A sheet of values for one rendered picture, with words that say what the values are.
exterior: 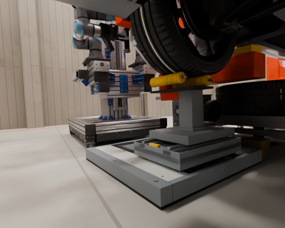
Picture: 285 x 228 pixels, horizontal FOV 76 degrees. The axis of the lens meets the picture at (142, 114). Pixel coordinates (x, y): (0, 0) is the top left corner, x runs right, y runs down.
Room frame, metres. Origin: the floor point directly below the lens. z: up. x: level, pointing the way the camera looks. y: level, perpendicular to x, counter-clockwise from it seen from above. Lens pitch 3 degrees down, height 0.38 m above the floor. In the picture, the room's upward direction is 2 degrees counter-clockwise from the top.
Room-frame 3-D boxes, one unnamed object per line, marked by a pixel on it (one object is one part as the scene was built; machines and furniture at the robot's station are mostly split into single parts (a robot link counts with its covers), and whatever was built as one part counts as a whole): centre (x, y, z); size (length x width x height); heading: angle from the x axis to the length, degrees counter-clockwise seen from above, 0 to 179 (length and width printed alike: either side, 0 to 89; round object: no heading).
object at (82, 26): (1.14, 0.33, 0.86); 0.11 x 0.08 x 0.09; 125
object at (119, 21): (1.02, 0.07, 0.85); 0.09 x 0.08 x 0.07; 125
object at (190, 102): (1.07, -0.28, 0.32); 0.40 x 0.30 x 0.28; 125
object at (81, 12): (1.14, 0.32, 0.95); 0.11 x 0.08 x 0.11; 110
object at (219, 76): (1.41, -0.62, 0.69); 0.52 x 0.17 x 0.35; 35
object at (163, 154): (1.05, -0.25, 0.13); 0.50 x 0.36 x 0.10; 125
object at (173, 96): (1.18, -0.21, 0.48); 0.16 x 0.12 x 0.17; 35
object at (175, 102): (1.34, -0.42, 0.26); 0.42 x 0.18 x 0.35; 35
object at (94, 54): (1.80, 0.43, 0.87); 0.15 x 0.15 x 0.10
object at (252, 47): (1.27, -0.72, 0.70); 0.14 x 0.14 x 0.05; 35
